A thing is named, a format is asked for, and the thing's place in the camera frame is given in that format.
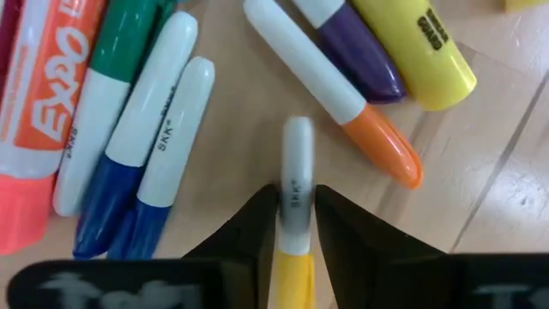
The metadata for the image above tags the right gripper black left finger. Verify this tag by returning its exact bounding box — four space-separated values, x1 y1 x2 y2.
6 184 280 309

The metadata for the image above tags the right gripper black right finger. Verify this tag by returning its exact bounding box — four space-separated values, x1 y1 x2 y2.
315 184 549 309

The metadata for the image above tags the small yellow-cap white marker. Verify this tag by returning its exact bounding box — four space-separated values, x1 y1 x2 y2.
274 115 317 309

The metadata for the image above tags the small blue-cap white marker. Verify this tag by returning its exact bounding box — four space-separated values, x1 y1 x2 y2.
71 10 200 261
106 55 216 262

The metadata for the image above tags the small orange-cap white marker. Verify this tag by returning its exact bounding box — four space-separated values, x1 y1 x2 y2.
242 0 425 191

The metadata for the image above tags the small purple-cap white marker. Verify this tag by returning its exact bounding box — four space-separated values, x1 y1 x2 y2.
291 0 407 105

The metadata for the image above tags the small green-cap white marker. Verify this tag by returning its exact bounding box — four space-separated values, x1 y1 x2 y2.
51 0 178 218

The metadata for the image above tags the orange Expo marker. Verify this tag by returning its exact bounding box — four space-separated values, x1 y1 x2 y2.
0 0 108 258

